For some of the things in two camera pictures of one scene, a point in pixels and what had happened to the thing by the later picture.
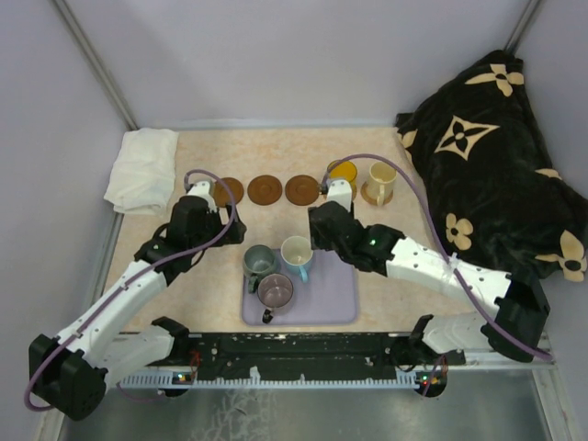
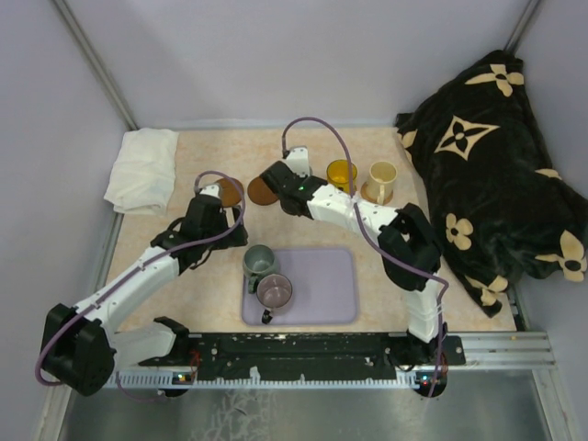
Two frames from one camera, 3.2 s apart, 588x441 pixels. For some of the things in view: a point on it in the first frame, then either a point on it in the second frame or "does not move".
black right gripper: x=318 y=242 → x=304 y=178
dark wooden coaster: x=220 y=195 does not move
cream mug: x=381 y=181 does not move
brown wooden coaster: x=265 y=189 does not move
